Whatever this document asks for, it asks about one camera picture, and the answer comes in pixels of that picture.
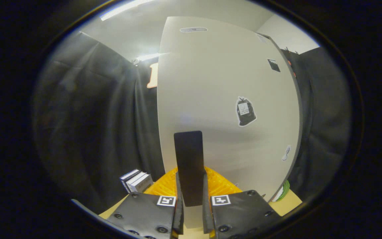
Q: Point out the black backdrop cloth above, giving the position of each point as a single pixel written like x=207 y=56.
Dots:
x=88 y=132

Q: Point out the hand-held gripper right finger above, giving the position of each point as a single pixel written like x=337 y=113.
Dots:
x=206 y=205

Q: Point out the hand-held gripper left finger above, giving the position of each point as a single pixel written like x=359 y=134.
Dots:
x=179 y=205

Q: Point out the watermelon pattern object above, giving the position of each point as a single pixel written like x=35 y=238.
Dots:
x=284 y=191

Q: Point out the blue spine book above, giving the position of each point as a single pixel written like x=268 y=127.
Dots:
x=126 y=177

